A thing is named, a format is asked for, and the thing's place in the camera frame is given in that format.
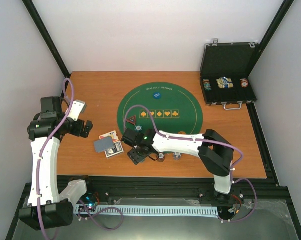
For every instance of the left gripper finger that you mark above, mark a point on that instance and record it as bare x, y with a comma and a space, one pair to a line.
88, 127
85, 133

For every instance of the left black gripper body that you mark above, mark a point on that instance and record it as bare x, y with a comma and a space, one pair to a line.
74, 131

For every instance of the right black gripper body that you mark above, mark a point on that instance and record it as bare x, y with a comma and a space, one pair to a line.
138, 158

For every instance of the red brown chip stack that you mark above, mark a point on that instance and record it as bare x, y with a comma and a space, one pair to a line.
161, 157

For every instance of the green blue poker chip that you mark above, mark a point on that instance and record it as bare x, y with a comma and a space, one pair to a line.
138, 128

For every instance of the triangular red dealer button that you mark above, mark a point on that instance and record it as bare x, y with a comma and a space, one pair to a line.
132, 120

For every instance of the blue round blind button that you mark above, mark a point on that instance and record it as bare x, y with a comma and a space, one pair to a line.
157, 95

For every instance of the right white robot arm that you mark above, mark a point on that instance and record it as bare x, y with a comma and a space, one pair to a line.
211, 148

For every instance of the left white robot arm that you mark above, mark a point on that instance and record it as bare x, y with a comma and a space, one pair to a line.
46, 155

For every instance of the grey card deck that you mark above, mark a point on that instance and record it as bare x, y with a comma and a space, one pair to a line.
103, 144

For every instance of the purple white chip stack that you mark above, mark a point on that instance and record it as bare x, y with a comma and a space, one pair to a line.
177, 155

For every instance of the blue playing card box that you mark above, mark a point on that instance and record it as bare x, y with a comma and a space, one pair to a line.
115, 150

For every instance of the red playing card box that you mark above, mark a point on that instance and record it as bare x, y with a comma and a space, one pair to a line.
113, 134

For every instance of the round green poker mat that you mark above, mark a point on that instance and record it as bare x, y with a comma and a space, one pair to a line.
178, 109

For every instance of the wrapped card deck in case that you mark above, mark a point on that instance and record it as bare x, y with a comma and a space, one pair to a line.
225, 83

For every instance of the black poker chip case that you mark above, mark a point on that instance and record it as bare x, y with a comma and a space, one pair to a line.
231, 60

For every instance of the red chips in case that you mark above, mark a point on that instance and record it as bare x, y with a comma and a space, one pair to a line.
244, 83

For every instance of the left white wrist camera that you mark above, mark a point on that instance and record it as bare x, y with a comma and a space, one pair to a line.
77, 108

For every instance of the light blue cable duct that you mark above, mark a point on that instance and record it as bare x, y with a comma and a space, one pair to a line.
156, 211

